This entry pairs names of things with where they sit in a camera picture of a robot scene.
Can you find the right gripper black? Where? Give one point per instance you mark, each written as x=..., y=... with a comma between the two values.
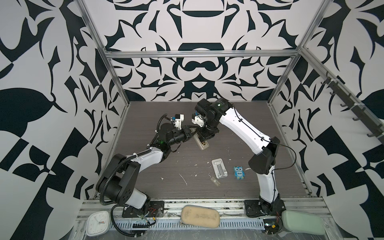
x=203, y=136

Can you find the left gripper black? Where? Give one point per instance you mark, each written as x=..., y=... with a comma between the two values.
x=187, y=132

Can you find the white remote control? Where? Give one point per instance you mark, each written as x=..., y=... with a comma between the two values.
x=201, y=144

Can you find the remote battery cover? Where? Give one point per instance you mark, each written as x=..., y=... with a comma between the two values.
x=215, y=181

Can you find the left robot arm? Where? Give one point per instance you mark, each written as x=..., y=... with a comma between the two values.
x=117, y=184

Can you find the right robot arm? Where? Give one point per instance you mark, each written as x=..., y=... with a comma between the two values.
x=209, y=115

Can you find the blue owl figurine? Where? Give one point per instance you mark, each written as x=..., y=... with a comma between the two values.
x=239, y=173

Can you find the tan sponge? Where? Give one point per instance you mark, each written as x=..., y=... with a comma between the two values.
x=200, y=217

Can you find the small circuit board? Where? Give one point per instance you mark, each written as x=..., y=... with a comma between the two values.
x=271, y=226

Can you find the pale green sponge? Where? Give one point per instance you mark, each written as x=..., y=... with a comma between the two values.
x=299, y=222

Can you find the white square clock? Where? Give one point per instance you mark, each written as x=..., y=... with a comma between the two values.
x=98, y=224

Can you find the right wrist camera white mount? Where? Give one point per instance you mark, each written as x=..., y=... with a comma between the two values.
x=198, y=120

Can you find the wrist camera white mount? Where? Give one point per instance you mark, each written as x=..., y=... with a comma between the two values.
x=198, y=120
x=177, y=121

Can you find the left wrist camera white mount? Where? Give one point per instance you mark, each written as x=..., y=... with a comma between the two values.
x=177, y=121

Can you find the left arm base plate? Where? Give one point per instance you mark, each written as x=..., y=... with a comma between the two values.
x=149, y=209

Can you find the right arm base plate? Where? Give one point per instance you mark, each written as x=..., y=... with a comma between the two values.
x=259, y=208

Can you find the white slotted cable duct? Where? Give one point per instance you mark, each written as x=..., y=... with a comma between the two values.
x=175, y=224

